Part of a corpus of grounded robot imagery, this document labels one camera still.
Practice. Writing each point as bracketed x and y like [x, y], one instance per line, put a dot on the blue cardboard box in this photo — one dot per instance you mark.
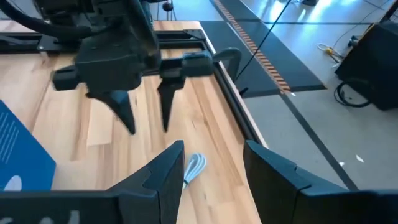
[21, 155]

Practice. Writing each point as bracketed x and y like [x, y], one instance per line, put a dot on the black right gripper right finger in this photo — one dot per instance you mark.
[280, 202]

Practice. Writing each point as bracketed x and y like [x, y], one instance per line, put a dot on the black mat with orange stripes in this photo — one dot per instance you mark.
[258, 74]

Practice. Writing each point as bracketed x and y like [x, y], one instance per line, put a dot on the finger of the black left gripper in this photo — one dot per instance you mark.
[166, 102]
[121, 109]

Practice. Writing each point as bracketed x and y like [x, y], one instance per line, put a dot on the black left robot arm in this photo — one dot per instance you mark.
[62, 9]

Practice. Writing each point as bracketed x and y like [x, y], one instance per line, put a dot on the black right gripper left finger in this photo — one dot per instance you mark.
[140, 205]

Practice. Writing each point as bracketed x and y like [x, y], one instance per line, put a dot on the black floor cabinet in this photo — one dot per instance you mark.
[373, 62]

